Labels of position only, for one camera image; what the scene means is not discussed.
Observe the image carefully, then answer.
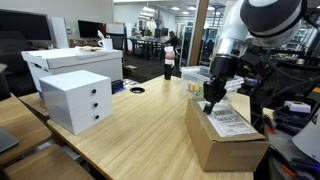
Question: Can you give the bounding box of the brown cardboard box with lid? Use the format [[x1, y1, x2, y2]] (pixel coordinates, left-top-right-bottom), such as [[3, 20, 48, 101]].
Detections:
[[184, 97, 270, 173]]

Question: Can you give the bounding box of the clear plastic storage bin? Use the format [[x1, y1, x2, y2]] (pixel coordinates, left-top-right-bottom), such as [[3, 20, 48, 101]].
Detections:
[[179, 65, 245, 102]]

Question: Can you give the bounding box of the white standing panel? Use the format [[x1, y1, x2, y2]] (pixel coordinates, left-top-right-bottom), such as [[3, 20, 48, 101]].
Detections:
[[49, 17, 70, 50]]

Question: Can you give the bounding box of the small cardboard floor box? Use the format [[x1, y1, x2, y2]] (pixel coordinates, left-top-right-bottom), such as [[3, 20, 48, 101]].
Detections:
[[122, 64, 139, 80]]

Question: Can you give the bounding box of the grey laptop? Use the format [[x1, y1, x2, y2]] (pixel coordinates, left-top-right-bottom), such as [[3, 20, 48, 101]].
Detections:
[[0, 128, 20, 154]]

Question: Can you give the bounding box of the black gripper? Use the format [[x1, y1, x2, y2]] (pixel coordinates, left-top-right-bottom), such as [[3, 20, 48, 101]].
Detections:
[[202, 54, 240, 115]]

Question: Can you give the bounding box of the small white device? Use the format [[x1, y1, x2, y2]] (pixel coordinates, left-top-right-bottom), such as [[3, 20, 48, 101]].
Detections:
[[284, 100, 312, 114]]

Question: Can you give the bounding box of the black tilted screen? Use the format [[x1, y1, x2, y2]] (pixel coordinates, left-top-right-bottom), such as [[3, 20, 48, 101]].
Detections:
[[251, 61, 320, 114]]

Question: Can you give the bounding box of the tall black office chair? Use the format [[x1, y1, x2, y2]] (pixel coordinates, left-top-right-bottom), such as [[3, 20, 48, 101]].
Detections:
[[5, 49, 39, 98]]

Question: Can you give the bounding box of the black computer monitor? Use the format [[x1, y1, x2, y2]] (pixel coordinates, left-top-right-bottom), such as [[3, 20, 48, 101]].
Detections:
[[77, 19, 105, 39], [0, 9, 53, 43]]

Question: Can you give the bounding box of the dark snack bag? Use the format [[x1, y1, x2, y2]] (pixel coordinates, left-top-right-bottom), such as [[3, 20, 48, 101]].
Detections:
[[111, 79, 126, 95]]

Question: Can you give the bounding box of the orange handled tool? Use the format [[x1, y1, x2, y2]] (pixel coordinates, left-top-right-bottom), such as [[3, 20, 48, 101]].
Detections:
[[263, 114, 278, 135]]

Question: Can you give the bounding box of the white mug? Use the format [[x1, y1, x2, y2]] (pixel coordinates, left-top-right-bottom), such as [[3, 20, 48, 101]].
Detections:
[[97, 29, 114, 52]]

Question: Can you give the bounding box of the black tape roll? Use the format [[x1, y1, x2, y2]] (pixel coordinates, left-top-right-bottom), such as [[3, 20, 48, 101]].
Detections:
[[129, 86, 146, 95]]

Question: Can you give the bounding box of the large white storage box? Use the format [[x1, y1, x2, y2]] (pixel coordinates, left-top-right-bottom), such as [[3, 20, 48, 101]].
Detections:
[[20, 46, 124, 93]]

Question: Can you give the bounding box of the white curved sheet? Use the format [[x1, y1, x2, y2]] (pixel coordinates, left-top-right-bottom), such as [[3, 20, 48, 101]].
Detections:
[[292, 109, 320, 164]]

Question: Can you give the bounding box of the small white drawer unit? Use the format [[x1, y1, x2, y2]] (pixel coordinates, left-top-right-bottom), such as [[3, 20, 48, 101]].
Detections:
[[38, 69, 113, 135]]

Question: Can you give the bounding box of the green wooden block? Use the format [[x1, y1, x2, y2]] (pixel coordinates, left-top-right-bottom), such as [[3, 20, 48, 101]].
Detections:
[[195, 82, 205, 95]]

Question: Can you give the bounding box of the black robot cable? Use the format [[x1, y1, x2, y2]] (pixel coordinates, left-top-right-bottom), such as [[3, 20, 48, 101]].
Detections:
[[239, 9, 320, 111]]

